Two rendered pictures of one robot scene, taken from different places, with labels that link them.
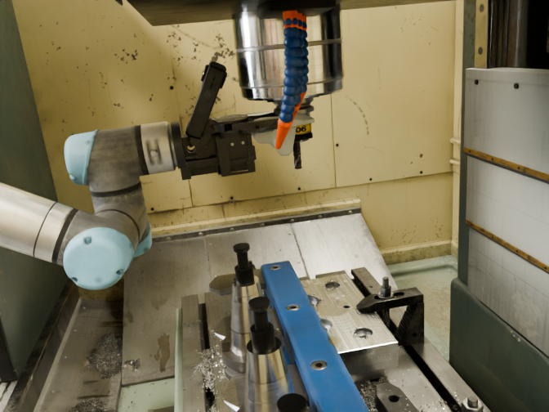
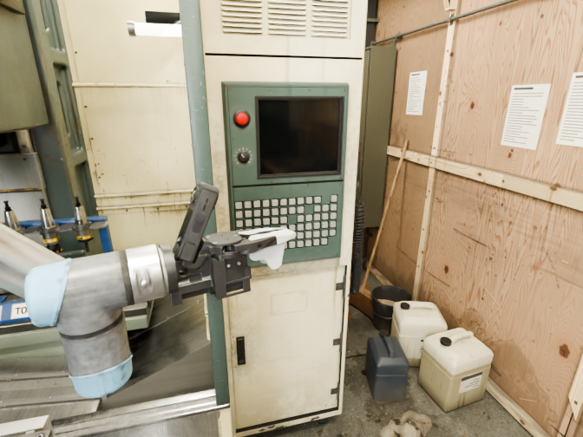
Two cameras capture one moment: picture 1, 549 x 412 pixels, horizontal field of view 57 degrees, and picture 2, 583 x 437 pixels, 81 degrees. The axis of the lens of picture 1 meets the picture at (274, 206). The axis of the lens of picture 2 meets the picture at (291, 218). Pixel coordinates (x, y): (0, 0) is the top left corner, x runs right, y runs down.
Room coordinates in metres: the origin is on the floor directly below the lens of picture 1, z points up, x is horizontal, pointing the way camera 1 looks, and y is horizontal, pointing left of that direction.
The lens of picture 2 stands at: (-0.44, 1.28, 1.66)
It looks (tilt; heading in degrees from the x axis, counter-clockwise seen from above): 19 degrees down; 264
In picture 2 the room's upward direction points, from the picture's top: straight up
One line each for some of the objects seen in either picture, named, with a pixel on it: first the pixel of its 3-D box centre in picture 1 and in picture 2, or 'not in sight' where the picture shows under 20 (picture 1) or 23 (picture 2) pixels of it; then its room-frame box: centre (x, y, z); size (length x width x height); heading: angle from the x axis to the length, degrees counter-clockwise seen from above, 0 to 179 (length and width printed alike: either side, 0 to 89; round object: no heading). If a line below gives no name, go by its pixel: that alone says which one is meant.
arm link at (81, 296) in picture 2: not in sight; (83, 289); (-0.22, 0.87, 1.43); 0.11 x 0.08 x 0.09; 23
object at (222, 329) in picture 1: (247, 326); not in sight; (0.48, 0.04, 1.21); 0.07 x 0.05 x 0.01; 99
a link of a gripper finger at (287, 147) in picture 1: (284, 136); not in sight; (0.75, -0.03, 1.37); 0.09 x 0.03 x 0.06; 85
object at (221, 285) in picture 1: (236, 283); not in sight; (0.59, 0.06, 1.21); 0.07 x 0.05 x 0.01; 99
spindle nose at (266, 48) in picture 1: (289, 53); not in sight; (0.79, -0.04, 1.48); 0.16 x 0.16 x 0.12
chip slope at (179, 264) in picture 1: (263, 294); not in sight; (1.45, 0.06, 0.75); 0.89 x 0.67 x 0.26; 99
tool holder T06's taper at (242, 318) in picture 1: (248, 312); (10, 219); (0.43, 0.03, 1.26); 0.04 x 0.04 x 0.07
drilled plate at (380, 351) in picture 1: (314, 323); not in sight; (0.89, -0.06, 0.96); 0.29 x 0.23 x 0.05; 9
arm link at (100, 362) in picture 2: not in sight; (98, 342); (-0.21, 0.85, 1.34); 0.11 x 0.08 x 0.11; 113
